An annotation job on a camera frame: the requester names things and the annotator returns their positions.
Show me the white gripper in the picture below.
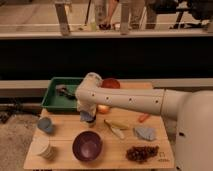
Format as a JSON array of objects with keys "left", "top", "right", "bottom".
[{"left": 77, "top": 100, "right": 97, "bottom": 116}]

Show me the blue sponge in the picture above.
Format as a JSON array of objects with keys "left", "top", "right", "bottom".
[{"left": 80, "top": 111, "right": 95, "bottom": 122}]

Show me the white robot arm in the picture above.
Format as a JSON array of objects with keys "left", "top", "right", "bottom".
[{"left": 75, "top": 72, "right": 213, "bottom": 171}]

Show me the blue cup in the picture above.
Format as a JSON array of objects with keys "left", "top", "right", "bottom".
[{"left": 37, "top": 117, "right": 53, "bottom": 134}]

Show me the white ribbed cup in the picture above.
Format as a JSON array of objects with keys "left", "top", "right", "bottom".
[{"left": 32, "top": 137, "right": 54, "bottom": 159}]

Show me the orange round fruit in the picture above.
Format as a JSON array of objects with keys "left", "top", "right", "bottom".
[{"left": 97, "top": 105, "right": 110, "bottom": 114}]

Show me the dark object in tray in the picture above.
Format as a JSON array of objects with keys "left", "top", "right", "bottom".
[{"left": 56, "top": 84, "right": 75, "bottom": 99}]

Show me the green plastic tray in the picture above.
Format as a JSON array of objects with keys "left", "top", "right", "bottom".
[{"left": 41, "top": 77, "right": 82, "bottom": 113}]

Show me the red bowl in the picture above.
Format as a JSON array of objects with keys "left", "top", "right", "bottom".
[{"left": 101, "top": 78, "right": 120, "bottom": 89}]

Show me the yellow banana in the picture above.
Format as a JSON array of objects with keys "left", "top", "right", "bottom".
[{"left": 104, "top": 119, "right": 129, "bottom": 140}]

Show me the purple bowl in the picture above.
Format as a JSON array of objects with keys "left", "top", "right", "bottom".
[{"left": 72, "top": 131, "right": 103, "bottom": 162}]

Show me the orange carrot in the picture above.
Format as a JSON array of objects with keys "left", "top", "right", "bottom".
[{"left": 138, "top": 114, "right": 150, "bottom": 123}]

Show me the blue crumpled cloth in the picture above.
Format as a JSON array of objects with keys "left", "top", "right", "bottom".
[{"left": 134, "top": 127, "right": 156, "bottom": 141}]

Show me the bunch of dark grapes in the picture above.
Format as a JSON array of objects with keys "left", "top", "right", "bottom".
[{"left": 126, "top": 146, "right": 159, "bottom": 163}]

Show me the person in background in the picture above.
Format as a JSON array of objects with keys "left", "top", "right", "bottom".
[{"left": 99, "top": 0, "right": 157, "bottom": 30}]

